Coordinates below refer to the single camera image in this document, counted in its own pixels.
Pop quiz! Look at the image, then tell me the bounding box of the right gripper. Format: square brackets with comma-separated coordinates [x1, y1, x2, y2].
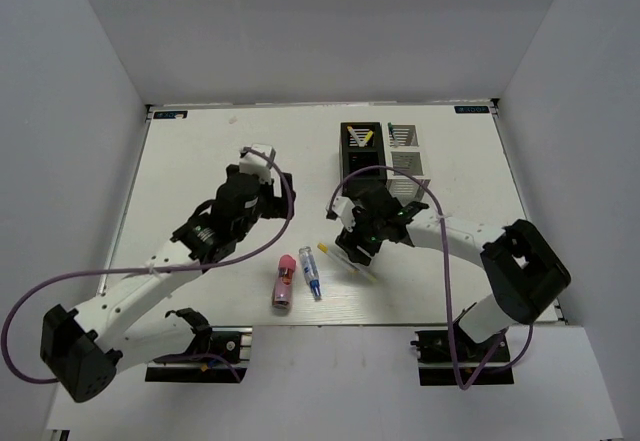
[337, 204, 387, 266]

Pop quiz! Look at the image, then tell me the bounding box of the yellow capped white marker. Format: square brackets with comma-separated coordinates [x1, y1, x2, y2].
[347, 125, 369, 148]

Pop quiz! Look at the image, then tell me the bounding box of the green capped pen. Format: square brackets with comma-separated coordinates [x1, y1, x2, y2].
[388, 123, 401, 148]

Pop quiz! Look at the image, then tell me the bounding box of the yellow white pen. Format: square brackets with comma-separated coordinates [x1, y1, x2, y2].
[363, 130, 374, 146]

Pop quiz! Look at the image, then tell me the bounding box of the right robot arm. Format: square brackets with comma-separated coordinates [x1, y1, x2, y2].
[327, 185, 571, 360]

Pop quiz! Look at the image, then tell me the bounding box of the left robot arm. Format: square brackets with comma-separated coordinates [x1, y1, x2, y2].
[40, 156, 296, 403]

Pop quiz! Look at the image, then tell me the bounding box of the blue correction tape pen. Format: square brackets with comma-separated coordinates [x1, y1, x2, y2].
[298, 246, 322, 301]

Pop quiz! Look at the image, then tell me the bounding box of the pink glue stick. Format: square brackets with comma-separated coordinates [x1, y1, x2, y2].
[271, 254, 296, 310]

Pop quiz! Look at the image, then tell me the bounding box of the black slotted pen holder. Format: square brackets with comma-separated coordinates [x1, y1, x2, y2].
[339, 122, 387, 198]

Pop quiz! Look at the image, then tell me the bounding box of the white slotted pen holder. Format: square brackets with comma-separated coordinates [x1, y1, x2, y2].
[383, 123, 432, 205]

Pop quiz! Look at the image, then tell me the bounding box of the left blue table label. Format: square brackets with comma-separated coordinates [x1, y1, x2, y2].
[153, 110, 188, 120]

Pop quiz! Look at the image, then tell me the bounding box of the blue table label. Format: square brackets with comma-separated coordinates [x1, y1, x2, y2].
[153, 110, 188, 120]
[454, 105, 490, 114]

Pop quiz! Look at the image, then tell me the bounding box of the right blue table label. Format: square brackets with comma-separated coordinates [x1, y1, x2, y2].
[454, 105, 490, 114]

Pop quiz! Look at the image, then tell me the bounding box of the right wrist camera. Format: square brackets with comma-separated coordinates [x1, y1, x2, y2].
[326, 196, 355, 231]

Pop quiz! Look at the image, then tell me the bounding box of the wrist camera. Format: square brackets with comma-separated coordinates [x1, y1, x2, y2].
[326, 196, 355, 231]
[239, 143, 276, 185]

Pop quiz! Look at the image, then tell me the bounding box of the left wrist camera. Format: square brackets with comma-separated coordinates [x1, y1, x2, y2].
[239, 143, 276, 185]

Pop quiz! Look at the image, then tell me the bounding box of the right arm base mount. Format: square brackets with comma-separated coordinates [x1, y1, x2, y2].
[410, 329, 514, 387]

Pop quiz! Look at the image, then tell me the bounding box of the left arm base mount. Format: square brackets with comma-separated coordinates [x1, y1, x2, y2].
[145, 327, 253, 385]

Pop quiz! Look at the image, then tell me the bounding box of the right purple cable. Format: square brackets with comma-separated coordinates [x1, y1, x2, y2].
[331, 165, 534, 392]

